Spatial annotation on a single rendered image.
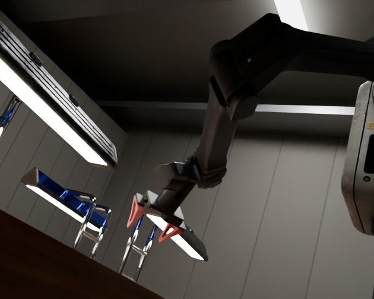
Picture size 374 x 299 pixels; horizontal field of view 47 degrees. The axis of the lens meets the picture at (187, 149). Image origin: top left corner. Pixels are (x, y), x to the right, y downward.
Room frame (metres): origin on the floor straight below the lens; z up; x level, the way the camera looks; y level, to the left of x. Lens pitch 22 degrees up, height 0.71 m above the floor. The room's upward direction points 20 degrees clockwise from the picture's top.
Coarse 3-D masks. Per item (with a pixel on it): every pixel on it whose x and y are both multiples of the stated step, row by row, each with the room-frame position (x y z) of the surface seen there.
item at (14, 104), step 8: (32, 56) 0.76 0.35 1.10; (40, 64) 0.79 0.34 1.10; (16, 96) 0.98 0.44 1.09; (72, 96) 0.90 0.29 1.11; (8, 104) 0.98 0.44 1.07; (16, 104) 0.98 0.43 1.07; (8, 112) 0.98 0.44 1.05; (0, 120) 0.98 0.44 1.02; (8, 120) 0.98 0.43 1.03; (0, 128) 0.98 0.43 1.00; (0, 136) 0.99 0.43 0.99
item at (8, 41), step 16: (0, 32) 0.68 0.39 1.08; (0, 48) 0.68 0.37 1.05; (16, 48) 0.72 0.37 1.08; (16, 64) 0.72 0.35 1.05; (32, 64) 0.76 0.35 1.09; (0, 80) 0.79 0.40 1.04; (32, 80) 0.76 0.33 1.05; (48, 80) 0.82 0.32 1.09; (48, 96) 0.81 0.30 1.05; (64, 96) 0.88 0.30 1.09; (64, 112) 0.87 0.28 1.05; (80, 112) 0.94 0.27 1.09; (80, 128) 0.93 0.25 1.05; (96, 128) 1.02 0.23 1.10; (96, 144) 1.00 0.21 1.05; (112, 144) 1.10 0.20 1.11; (112, 160) 1.08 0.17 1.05
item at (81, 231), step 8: (72, 192) 1.87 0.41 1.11; (80, 192) 1.86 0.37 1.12; (96, 200) 1.83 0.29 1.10; (88, 208) 1.82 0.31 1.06; (96, 208) 1.99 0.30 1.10; (104, 208) 1.97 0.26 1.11; (88, 216) 1.82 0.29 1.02; (104, 224) 1.96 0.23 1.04; (80, 232) 1.82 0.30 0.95; (104, 232) 1.97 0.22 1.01; (80, 240) 1.83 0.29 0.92; (96, 240) 1.94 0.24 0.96; (72, 248) 1.82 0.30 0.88; (96, 248) 1.96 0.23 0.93
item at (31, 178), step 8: (32, 168) 1.69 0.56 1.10; (24, 176) 1.70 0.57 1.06; (32, 176) 1.68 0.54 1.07; (40, 176) 1.70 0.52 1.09; (24, 184) 1.72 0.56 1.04; (32, 184) 1.68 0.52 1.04; (40, 184) 1.69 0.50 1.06; (48, 184) 1.75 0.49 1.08; (56, 184) 1.82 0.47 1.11; (48, 192) 1.75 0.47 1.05; (56, 192) 1.80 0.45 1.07; (64, 192) 1.87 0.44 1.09; (56, 200) 1.82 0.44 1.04; (64, 200) 1.85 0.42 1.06; (72, 200) 1.93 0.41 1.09; (72, 208) 1.92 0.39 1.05; (80, 208) 1.98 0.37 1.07; (80, 216) 1.99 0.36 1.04; (96, 216) 2.13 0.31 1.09; (96, 224) 2.12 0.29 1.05
